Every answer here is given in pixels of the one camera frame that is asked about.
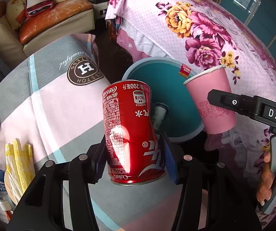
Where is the yellow striped wrapper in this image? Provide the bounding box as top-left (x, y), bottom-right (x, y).
top-left (4, 138), bottom-right (36, 205)

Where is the red sticker on bin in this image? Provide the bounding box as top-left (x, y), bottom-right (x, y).
top-left (179, 64), bottom-right (191, 78)

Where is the beige leather sofa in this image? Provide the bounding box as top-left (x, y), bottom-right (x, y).
top-left (0, 0), bottom-right (95, 69)

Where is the orange seat cushion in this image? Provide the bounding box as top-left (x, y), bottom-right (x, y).
top-left (19, 0), bottom-right (93, 44)

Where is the pink paper cup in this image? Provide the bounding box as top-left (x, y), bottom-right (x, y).
top-left (183, 65), bottom-right (237, 135)

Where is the pink floral bed sheet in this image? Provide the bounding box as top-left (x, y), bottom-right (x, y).
top-left (105, 0), bottom-right (276, 198)

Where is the pink grey checked cloth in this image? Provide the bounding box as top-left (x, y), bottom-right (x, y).
top-left (0, 33), bottom-right (210, 231)

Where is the yellow cartoon pillow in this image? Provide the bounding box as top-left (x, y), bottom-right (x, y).
top-left (5, 0), bottom-right (26, 30)

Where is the teal plastic trash bin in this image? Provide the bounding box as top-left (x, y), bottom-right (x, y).
top-left (122, 57), bottom-right (204, 142)

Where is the red cola can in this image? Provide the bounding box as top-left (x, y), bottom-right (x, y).
top-left (102, 80), bottom-right (166, 186)

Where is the right hand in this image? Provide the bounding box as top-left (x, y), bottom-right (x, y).
top-left (256, 151), bottom-right (276, 207)

